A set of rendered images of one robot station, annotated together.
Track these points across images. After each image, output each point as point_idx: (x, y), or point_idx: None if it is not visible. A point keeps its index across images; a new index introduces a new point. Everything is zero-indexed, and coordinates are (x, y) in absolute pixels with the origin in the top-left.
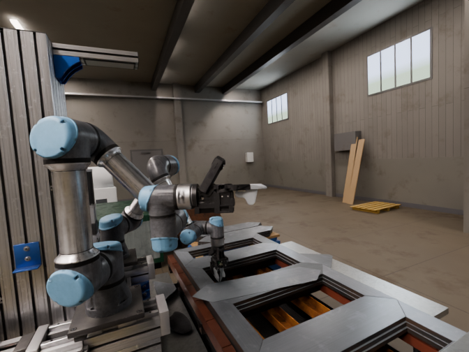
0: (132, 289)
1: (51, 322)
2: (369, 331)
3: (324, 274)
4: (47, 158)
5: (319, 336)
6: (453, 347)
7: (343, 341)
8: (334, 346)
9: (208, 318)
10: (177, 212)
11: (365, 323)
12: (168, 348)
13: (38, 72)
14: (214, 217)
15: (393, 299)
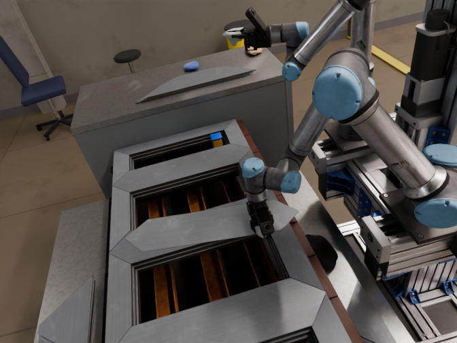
0: (346, 143)
1: None
2: (165, 162)
3: (129, 229)
4: None
5: (200, 161)
6: (169, 103)
7: (188, 158)
8: (196, 156)
9: (280, 196)
10: (288, 57)
11: (161, 167)
12: (324, 224)
13: None
14: (254, 162)
15: (114, 186)
